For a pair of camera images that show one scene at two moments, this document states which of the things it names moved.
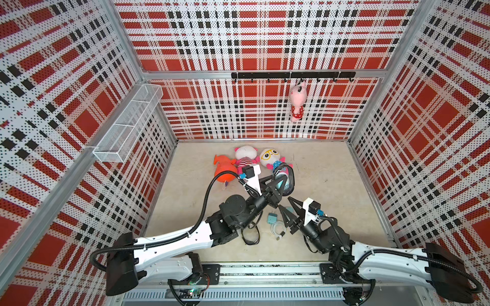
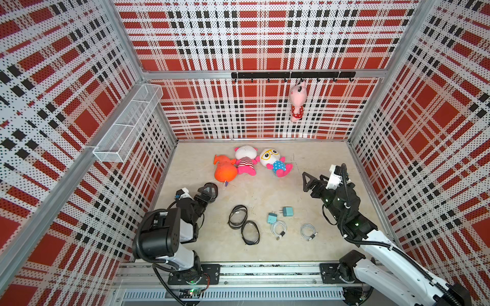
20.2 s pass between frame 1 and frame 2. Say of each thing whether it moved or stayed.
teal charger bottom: stayed
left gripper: moved
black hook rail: stayed
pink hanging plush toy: stayed
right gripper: moved
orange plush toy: stayed
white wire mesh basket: stayed
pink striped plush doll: stayed
